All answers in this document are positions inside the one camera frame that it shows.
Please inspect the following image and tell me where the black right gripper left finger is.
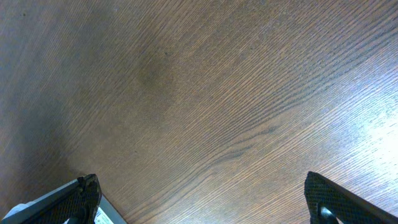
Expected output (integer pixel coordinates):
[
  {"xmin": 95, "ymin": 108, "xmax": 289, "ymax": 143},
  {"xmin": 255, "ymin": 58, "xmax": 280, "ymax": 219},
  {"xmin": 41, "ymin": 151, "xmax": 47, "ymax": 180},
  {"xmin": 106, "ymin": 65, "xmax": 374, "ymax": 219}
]
[{"xmin": 23, "ymin": 174, "xmax": 102, "ymax": 223}]

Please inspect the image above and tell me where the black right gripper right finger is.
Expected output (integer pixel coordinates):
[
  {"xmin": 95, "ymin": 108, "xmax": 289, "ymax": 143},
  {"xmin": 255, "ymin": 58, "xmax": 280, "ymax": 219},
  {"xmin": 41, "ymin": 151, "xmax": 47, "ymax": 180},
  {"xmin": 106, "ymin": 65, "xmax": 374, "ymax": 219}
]
[{"xmin": 304, "ymin": 172, "xmax": 397, "ymax": 224}]

